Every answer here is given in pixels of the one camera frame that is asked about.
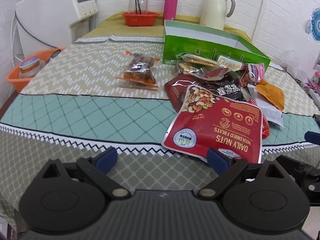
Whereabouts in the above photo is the green cardboard box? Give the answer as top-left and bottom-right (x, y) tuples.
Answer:
(162, 20), (271, 69)

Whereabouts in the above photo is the cream thermos jug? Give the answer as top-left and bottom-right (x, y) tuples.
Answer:
(200, 0), (235, 30)

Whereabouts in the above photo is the pink thermos bottle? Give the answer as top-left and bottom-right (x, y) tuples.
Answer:
(163, 0), (178, 20)

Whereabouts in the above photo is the red plastic basket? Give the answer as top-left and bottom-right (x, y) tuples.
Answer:
(121, 12), (160, 27)

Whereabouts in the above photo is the container in orange basin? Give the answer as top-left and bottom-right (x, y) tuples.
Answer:
(19, 55), (45, 79)

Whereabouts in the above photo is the white water dispenser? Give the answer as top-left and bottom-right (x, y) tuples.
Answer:
(15, 0), (99, 56)

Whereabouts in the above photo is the dark brown snack packet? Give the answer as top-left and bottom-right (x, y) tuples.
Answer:
(164, 72), (246, 112)

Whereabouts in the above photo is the orange trimmed dried fruit packet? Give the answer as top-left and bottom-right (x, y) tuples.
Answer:
(115, 51), (160, 88)

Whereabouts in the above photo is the blue paper fan decoration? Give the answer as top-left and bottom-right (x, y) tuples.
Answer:
(305, 8), (320, 41)

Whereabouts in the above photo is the orange yellow snack packet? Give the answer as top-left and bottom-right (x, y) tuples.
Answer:
(255, 80), (285, 111)

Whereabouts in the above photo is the red sausage packet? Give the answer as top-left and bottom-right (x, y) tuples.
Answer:
(176, 62), (231, 81)

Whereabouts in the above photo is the pink white snack packet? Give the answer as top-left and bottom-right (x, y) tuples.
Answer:
(240, 63), (265, 87)

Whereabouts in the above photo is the yellow table cloth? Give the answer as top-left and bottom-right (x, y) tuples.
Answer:
(83, 12), (252, 42)

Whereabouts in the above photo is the black straw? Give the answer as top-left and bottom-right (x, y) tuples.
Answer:
(135, 0), (141, 14)

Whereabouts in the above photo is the red daily nuts bag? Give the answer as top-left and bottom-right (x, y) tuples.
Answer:
(161, 85), (263, 164)

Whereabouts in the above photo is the patterned tablecloth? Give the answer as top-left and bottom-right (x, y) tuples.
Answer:
(0, 35), (320, 230)

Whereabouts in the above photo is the yellow label snack packet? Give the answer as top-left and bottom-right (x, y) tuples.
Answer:
(217, 55), (244, 72)

